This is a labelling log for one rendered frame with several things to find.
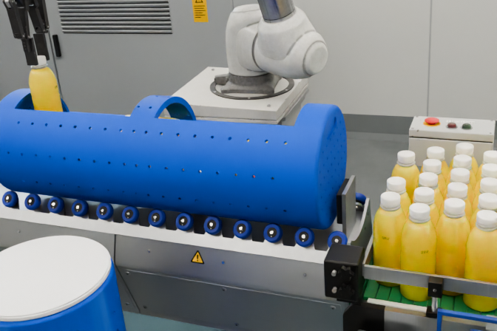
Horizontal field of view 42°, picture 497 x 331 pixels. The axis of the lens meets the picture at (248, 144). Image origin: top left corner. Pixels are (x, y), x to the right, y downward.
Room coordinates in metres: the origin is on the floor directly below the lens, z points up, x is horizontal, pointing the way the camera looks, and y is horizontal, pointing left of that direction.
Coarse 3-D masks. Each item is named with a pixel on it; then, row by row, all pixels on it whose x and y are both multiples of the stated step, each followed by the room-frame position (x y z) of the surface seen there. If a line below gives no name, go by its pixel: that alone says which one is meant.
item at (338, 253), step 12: (336, 252) 1.11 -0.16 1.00; (348, 252) 1.10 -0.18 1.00; (360, 252) 1.10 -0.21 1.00; (324, 264) 1.08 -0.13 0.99; (336, 264) 1.07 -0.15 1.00; (348, 264) 1.07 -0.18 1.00; (360, 264) 1.08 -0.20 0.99; (324, 276) 1.09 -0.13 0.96; (336, 276) 1.07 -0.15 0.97; (348, 276) 1.05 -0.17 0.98; (360, 276) 1.08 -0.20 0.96; (336, 288) 1.07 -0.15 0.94; (348, 288) 1.05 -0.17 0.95; (360, 288) 1.08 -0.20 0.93; (348, 300) 1.07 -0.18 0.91; (360, 300) 1.07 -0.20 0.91
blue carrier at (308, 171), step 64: (0, 128) 1.53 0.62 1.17; (64, 128) 1.47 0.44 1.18; (128, 128) 1.41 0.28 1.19; (192, 128) 1.35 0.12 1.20; (256, 128) 1.30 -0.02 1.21; (320, 128) 1.26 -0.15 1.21; (64, 192) 1.47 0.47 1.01; (128, 192) 1.38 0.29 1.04; (192, 192) 1.30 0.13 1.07; (256, 192) 1.24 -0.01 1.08; (320, 192) 1.22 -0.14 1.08
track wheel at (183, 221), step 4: (184, 212) 1.37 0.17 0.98; (180, 216) 1.36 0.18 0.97; (184, 216) 1.36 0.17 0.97; (188, 216) 1.35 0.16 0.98; (192, 216) 1.36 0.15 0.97; (176, 220) 1.36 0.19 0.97; (180, 220) 1.36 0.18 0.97; (184, 220) 1.35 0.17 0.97; (188, 220) 1.35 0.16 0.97; (192, 220) 1.35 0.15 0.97; (176, 224) 1.35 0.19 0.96; (180, 224) 1.35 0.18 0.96; (184, 224) 1.35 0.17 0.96; (188, 224) 1.34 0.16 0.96; (192, 224) 1.35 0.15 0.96; (180, 228) 1.34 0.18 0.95; (184, 228) 1.34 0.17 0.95; (188, 228) 1.34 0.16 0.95
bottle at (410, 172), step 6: (414, 162) 1.34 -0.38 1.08; (396, 168) 1.34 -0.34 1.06; (402, 168) 1.33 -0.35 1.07; (408, 168) 1.33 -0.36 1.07; (414, 168) 1.33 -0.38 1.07; (396, 174) 1.33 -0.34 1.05; (402, 174) 1.32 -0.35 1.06; (408, 174) 1.32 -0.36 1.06; (414, 174) 1.32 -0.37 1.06; (408, 180) 1.31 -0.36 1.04; (414, 180) 1.32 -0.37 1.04; (408, 186) 1.31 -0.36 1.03; (414, 186) 1.31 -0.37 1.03; (408, 192) 1.31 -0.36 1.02
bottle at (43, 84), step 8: (32, 72) 1.59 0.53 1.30; (40, 72) 1.59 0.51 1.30; (48, 72) 1.60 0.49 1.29; (32, 80) 1.58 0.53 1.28; (40, 80) 1.58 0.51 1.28; (48, 80) 1.59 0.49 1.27; (56, 80) 1.62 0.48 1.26; (32, 88) 1.58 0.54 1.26; (40, 88) 1.57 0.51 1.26; (48, 88) 1.58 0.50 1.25; (56, 88) 1.60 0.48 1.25; (32, 96) 1.59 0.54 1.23; (40, 96) 1.58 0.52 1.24; (48, 96) 1.58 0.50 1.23; (56, 96) 1.60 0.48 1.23; (40, 104) 1.58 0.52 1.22; (48, 104) 1.58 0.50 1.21; (56, 104) 1.59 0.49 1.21
